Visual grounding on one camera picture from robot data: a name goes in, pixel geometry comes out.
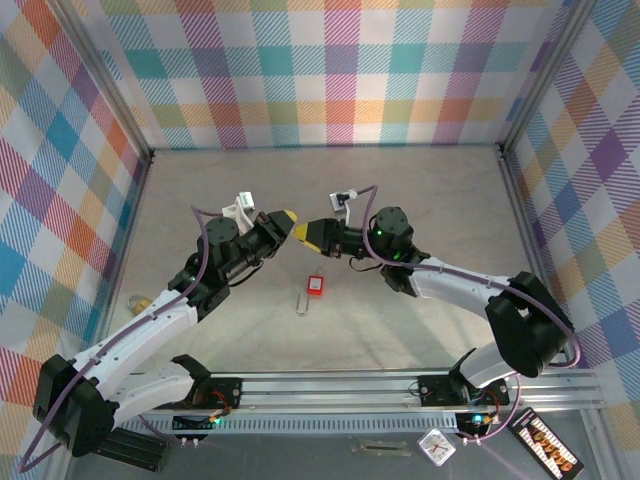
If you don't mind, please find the grey slotted cable duct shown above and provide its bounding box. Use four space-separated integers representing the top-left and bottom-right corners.
107 415 461 437

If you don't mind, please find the black ribbed block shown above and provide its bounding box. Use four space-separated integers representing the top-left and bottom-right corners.
94 429 169 474

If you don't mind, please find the green LED circuit board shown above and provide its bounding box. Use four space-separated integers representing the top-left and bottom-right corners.
459 410 504 432

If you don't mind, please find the aluminium frame post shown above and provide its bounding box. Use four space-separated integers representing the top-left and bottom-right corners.
497 0 601 159
52 0 156 166

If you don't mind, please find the aluminium frame rail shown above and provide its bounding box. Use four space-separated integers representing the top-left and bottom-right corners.
494 144 571 346
92 152 156 351

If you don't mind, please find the black card orange print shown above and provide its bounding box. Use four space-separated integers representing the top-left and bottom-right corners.
507 407 585 480

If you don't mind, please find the small metal plate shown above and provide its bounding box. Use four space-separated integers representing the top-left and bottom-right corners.
348 435 414 457

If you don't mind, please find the small white clock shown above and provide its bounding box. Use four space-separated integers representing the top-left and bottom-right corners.
416 428 459 467

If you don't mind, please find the red padlock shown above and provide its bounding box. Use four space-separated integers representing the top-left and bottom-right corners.
294 267 326 318

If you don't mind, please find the black display module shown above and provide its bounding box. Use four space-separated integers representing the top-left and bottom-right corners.
172 413 224 432

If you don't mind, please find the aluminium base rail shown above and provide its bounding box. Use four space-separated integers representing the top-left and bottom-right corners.
207 370 601 416

